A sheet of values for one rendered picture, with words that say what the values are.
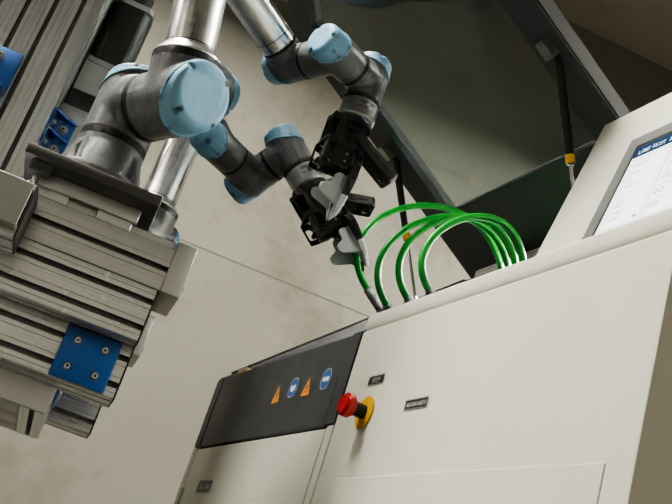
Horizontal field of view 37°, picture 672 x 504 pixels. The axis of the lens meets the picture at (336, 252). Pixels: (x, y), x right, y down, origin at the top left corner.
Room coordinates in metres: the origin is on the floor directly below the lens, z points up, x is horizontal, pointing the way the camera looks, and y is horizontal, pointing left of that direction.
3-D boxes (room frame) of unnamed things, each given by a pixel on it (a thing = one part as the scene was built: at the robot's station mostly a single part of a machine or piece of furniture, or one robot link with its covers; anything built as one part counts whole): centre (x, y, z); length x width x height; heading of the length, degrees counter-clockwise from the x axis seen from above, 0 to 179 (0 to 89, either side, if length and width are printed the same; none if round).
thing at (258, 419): (1.89, 0.02, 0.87); 0.62 x 0.04 x 0.16; 20
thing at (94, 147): (1.58, 0.42, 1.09); 0.15 x 0.15 x 0.10
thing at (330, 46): (1.69, 0.13, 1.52); 0.11 x 0.11 x 0.08; 44
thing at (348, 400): (1.45, -0.10, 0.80); 0.05 x 0.04 x 0.05; 20
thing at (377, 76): (1.75, 0.05, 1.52); 0.09 x 0.08 x 0.11; 134
